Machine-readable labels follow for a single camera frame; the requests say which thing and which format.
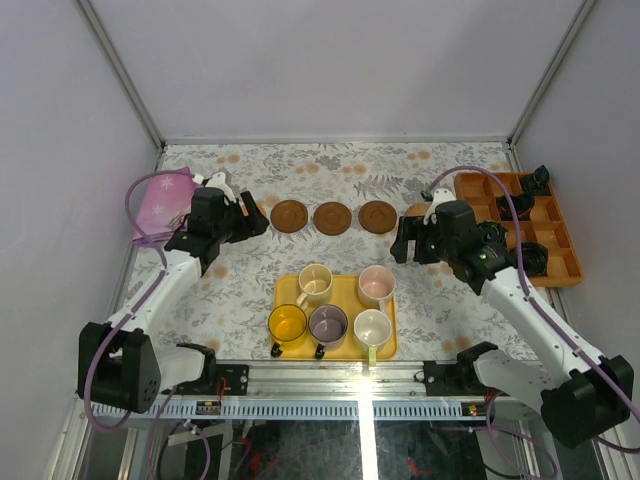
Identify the black folded item middle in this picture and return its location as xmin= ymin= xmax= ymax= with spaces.
xmin=496 ymin=193 xmax=535 ymax=221

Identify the black folded item corner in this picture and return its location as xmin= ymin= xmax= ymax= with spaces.
xmin=520 ymin=165 xmax=551 ymax=196

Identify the pink mug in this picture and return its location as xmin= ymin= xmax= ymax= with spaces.
xmin=357 ymin=265 xmax=396 ymax=312

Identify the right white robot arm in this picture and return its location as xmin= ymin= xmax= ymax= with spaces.
xmin=390 ymin=200 xmax=639 ymax=448

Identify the dark brown coaster bottom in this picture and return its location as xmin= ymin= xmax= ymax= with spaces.
xmin=358 ymin=200 xmax=397 ymax=234

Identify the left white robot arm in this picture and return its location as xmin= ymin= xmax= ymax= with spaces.
xmin=77 ymin=187 xmax=269 ymax=413

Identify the woven tan coaster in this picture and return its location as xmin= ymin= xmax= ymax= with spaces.
xmin=404 ymin=202 xmax=431 ymax=218

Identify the dark brown coaster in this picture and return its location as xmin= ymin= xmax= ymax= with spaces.
xmin=313 ymin=202 xmax=352 ymax=236
xmin=270 ymin=199 xmax=308 ymax=233
xmin=358 ymin=200 xmax=397 ymax=234

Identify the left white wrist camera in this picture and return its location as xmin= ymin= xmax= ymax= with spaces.
xmin=201 ymin=171 xmax=236 ymax=202

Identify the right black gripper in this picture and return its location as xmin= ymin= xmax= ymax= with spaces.
xmin=389 ymin=216 xmax=456 ymax=266

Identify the white mug green handle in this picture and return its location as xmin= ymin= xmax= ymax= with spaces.
xmin=354 ymin=309 xmax=393 ymax=367

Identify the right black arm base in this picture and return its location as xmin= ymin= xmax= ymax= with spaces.
xmin=423 ymin=360 xmax=494 ymax=397

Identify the orange compartment organizer box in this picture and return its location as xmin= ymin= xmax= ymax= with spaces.
xmin=454 ymin=172 xmax=583 ymax=288

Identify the purple mug black handle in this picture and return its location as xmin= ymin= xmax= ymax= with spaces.
xmin=309 ymin=304 xmax=349 ymax=360

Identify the yellow plastic tray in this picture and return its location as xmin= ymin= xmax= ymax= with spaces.
xmin=274 ymin=275 xmax=398 ymax=362

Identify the cream mug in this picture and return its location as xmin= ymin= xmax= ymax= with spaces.
xmin=296 ymin=264 xmax=333 ymax=310

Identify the aluminium front rail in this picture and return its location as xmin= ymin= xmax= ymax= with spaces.
xmin=99 ymin=359 xmax=551 ymax=420

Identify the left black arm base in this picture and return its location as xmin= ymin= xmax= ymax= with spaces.
xmin=199 ymin=364 xmax=250 ymax=397

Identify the black folded item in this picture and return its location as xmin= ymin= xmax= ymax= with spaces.
xmin=496 ymin=193 xmax=535 ymax=221
xmin=521 ymin=242 xmax=549 ymax=278
xmin=477 ymin=220 xmax=508 ymax=248

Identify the yellow mug black handle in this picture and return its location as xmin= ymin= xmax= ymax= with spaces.
xmin=268 ymin=304 xmax=308 ymax=358

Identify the pink star cloth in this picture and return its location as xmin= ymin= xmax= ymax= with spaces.
xmin=136 ymin=167 xmax=199 ymax=242

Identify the black folded item left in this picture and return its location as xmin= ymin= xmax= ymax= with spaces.
xmin=477 ymin=220 xmax=508 ymax=248

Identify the black folded item lower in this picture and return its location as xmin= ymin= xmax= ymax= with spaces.
xmin=521 ymin=242 xmax=549 ymax=278

